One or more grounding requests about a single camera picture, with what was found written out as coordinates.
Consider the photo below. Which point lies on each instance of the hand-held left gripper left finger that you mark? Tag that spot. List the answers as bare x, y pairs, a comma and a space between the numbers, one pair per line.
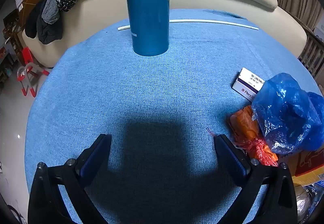
96, 158

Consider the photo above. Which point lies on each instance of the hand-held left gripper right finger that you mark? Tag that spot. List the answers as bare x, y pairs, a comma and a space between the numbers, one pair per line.
227, 155

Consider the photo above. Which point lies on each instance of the blue plastic bag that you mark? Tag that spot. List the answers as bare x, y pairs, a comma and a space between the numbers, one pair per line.
283, 107

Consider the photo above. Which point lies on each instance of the orange and white carton box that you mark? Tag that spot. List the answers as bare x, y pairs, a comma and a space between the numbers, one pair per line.
308, 163

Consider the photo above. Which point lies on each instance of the red net bag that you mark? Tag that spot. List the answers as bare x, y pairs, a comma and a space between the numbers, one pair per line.
255, 146

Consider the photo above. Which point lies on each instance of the orange plastic packet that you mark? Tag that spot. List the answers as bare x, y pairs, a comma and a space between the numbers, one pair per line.
246, 125

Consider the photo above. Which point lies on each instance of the white medicine box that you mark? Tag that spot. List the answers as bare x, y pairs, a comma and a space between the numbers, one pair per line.
245, 82

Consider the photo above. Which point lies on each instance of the blue table cloth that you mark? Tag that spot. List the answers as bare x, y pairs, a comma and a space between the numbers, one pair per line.
151, 92

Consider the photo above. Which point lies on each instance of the silver foil bag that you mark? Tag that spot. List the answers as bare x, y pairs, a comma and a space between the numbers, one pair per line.
303, 201

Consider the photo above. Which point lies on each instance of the red plastic child chair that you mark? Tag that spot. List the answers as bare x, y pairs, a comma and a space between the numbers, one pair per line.
26, 55

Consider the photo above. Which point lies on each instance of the dark grey cloth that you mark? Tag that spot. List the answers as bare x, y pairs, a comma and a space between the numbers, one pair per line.
49, 34

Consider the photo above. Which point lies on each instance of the wooden baby crib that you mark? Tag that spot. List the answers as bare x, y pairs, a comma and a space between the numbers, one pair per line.
313, 54

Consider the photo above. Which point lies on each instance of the thin white plastic rod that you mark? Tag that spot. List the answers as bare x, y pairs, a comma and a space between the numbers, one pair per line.
197, 20

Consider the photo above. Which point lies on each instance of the cluttered shelf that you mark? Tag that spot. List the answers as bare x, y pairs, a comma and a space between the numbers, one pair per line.
10, 34

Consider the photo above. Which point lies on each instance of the blue thermos bottle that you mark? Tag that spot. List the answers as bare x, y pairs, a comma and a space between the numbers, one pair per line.
146, 11

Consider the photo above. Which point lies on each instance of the grey knitted cloth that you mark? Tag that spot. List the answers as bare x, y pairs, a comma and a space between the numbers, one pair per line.
50, 9

